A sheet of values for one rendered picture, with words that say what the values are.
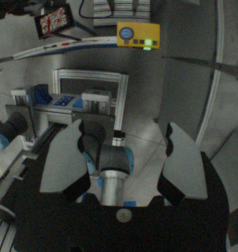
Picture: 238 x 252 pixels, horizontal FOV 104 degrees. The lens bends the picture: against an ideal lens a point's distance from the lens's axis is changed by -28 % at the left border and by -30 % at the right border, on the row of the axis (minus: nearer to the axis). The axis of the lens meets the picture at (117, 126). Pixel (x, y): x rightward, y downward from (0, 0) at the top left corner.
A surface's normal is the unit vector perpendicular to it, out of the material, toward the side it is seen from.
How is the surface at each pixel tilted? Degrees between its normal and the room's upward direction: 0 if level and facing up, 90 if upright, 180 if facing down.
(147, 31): 0
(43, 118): 0
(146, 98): 0
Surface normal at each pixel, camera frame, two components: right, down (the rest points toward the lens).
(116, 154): 0.08, -0.64
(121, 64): -0.06, 0.52
